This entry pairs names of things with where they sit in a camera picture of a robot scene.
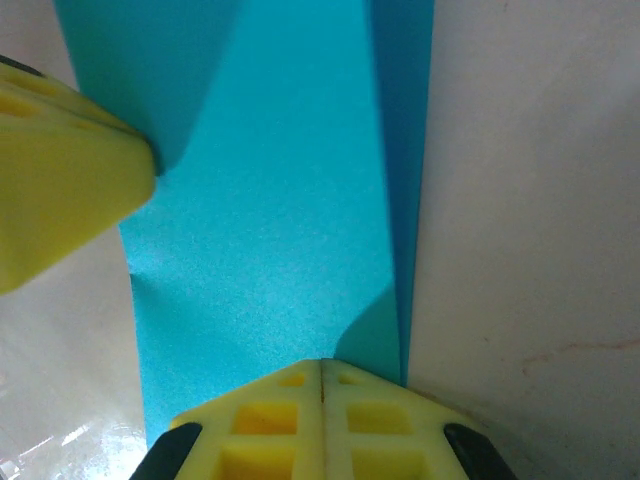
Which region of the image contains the blue cloth sheet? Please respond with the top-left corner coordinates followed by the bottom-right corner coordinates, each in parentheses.
top-left (52, 0), bottom-right (436, 446)

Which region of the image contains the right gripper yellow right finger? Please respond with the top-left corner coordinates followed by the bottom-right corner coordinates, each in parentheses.
top-left (322, 358), bottom-right (520, 480)

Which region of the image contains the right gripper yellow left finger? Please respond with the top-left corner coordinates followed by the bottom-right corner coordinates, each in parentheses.
top-left (128, 358), bottom-right (325, 480)

